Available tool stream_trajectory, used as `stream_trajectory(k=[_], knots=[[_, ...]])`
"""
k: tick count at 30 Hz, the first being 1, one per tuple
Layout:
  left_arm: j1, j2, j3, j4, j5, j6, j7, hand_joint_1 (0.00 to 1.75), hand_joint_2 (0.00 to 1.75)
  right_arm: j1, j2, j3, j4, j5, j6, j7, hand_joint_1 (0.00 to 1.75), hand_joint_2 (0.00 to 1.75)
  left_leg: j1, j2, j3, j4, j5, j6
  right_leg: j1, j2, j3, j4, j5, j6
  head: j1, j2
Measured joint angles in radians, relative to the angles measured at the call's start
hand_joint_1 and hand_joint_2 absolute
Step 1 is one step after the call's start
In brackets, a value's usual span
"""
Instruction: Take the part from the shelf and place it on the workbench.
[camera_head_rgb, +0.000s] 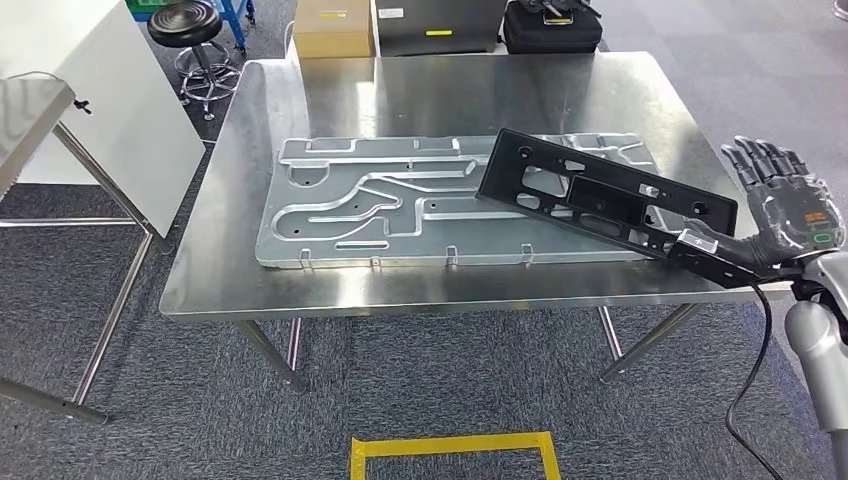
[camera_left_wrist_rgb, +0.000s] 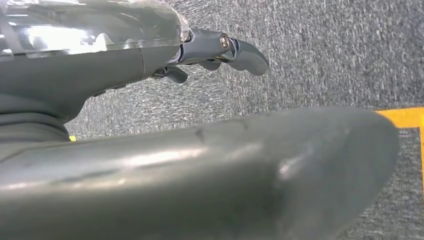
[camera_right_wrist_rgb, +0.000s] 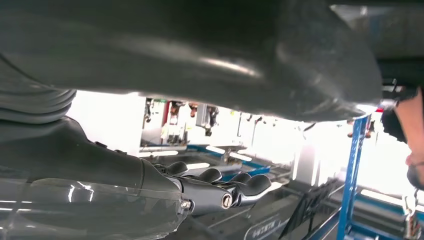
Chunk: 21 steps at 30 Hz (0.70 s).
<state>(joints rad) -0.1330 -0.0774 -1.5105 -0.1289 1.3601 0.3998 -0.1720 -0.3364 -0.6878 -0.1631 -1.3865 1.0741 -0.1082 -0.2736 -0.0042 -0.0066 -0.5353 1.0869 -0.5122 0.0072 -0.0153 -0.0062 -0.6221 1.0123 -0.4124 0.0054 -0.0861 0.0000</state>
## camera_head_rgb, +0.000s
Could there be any black round stool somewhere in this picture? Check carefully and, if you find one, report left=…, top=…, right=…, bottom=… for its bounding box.
left=146, top=0, right=243, bottom=123

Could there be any brown cardboard box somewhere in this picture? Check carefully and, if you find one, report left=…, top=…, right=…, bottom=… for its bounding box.
left=292, top=0, right=377, bottom=60

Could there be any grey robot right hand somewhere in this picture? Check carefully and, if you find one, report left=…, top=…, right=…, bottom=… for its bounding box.
left=718, top=135, right=848, bottom=268

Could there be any blue metal cart frame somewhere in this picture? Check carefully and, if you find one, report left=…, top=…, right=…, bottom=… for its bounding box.
left=217, top=0, right=257, bottom=56

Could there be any black plastic panel part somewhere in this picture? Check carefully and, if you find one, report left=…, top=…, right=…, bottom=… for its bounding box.
left=475, top=127, right=740, bottom=263

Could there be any green plastic crate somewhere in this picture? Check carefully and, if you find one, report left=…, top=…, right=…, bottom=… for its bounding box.
left=124, top=0, right=175, bottom=22

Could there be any stainless steel side table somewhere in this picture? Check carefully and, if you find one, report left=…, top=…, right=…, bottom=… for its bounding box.
left=0, top=71, right=175, bottom=425

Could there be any yellow floor tape square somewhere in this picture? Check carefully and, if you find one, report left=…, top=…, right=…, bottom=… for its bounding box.
left=349, top=431, right=563, bottom=480

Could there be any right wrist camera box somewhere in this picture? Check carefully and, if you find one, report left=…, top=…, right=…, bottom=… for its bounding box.
left=665, top=228, right=796, bottom=291

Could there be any grey equipment case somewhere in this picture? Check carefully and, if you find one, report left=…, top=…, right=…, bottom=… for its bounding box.
left=372, top=0, right=508, bottom=58

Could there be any black carry case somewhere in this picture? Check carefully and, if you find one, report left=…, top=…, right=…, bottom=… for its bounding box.
left=502, top=0, right=604, bottom=56

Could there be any stainless steel workbench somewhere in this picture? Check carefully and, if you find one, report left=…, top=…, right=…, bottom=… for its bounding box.
left=158, top=51, right=796, bottom=395

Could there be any white cabinet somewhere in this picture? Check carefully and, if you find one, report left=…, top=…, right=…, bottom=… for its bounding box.
left=0, top=0, right=207, bottom=240

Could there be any stamped grey metal plate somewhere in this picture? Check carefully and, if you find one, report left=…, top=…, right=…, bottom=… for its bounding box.
left=254, top=132, right=690, bottom=271

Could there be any black camera cable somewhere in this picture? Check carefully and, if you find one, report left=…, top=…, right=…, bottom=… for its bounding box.
left=725, top=283, right=786, bottom=480

